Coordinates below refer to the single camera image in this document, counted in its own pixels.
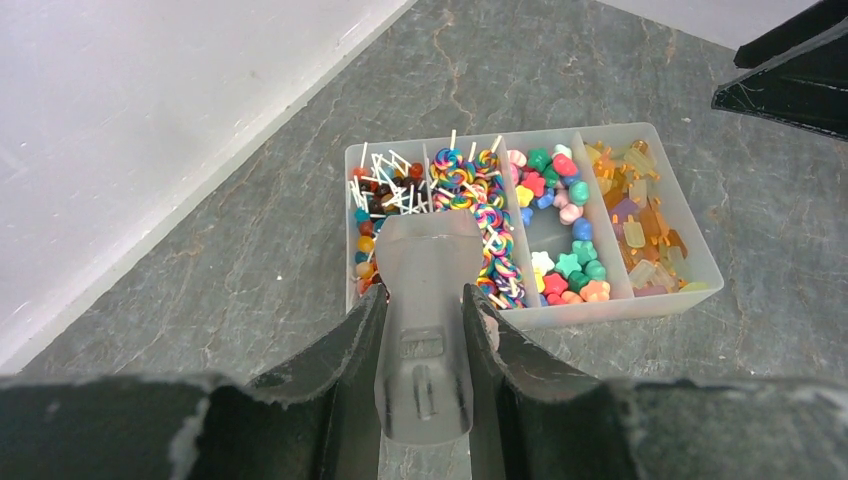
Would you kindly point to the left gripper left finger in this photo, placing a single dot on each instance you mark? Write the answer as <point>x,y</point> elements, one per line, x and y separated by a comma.
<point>311,417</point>

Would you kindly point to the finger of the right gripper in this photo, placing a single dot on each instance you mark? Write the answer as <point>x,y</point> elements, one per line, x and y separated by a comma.
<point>804,87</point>
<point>804,26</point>

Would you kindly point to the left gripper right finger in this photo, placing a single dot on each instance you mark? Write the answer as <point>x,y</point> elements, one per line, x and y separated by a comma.
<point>535,416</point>

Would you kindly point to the clear plastic scoop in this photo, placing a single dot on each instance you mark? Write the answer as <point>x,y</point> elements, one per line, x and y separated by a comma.
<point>423,387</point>

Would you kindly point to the clear compartment candy box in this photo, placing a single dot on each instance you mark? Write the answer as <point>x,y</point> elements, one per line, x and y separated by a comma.
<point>546,233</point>

